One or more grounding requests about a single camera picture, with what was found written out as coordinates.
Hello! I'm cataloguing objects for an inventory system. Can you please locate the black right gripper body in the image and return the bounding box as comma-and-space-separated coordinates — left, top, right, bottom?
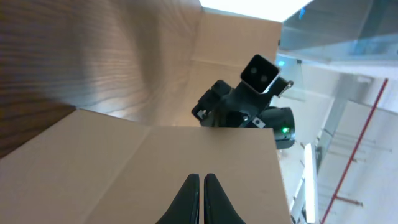
192, 78, 294, 128

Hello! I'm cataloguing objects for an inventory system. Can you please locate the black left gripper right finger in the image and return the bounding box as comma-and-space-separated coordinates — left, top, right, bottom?
204, 174, 245, 224

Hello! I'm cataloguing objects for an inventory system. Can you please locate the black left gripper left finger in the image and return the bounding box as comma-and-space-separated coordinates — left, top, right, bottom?
156, 174, 200, 224

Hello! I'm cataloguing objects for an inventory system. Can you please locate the cardboard box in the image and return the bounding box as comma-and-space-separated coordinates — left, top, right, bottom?
1, 1, 290, 223

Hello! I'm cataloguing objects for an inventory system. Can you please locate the red pipe in background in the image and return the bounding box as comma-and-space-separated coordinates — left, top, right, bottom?
320, 78, 389, 224

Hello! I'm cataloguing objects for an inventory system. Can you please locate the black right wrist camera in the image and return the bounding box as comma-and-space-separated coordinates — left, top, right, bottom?
240, 54, 280, 94

